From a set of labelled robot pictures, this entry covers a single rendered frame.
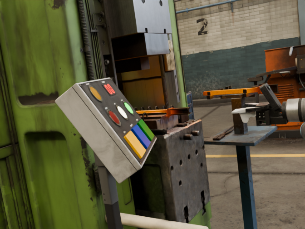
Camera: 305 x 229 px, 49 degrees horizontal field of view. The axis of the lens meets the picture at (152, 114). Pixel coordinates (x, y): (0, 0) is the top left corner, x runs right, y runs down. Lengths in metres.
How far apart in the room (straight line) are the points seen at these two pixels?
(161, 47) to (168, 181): 0.61
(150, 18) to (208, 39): 7.79
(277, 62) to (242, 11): 4.36
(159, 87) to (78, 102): 1.02
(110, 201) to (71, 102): 0.37
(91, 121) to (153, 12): 0.80
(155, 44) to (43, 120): 0.60
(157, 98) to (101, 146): 1.03
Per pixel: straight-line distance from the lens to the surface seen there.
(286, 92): 4.97
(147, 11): 1.53
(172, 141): 1.48
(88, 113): 0.88
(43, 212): 1.73
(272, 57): 4.96
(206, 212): 1.85
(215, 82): 9.28
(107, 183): 1.08
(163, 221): 1.31
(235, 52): 9.13
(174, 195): 1.52
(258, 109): 1.36
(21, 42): 1.63
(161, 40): 1.59
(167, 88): 1.86
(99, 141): 0.89
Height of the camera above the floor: 1.21
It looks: 8 degrees down
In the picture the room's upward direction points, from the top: 8 degrees counter-clockwise
